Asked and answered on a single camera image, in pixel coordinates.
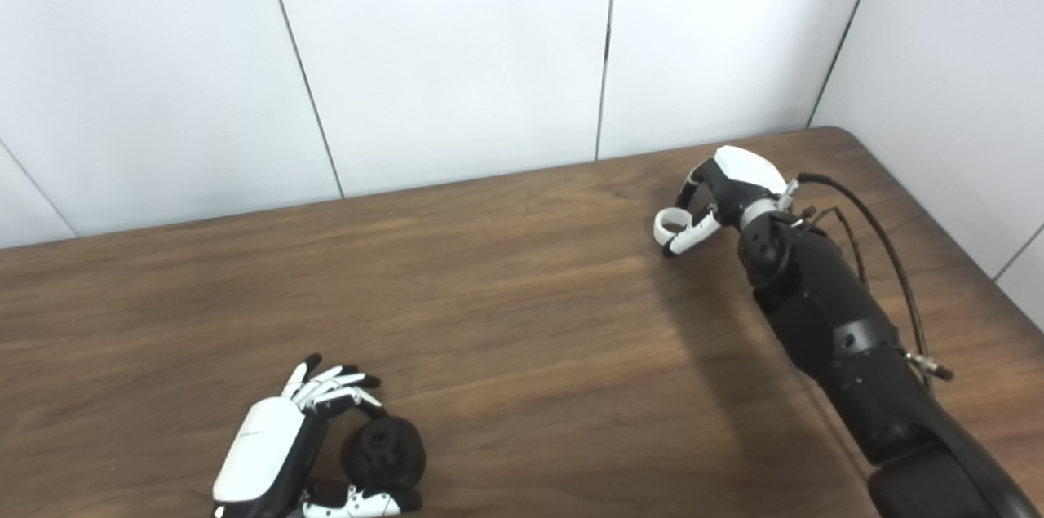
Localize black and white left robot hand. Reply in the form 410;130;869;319
212;353;425;518

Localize round black plastic part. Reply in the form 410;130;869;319
343;417;427;490

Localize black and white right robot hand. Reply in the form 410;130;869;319
652;145;790;258

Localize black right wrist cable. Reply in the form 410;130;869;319
779;172;955;382

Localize white plastic ring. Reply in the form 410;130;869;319
653;209;691;246

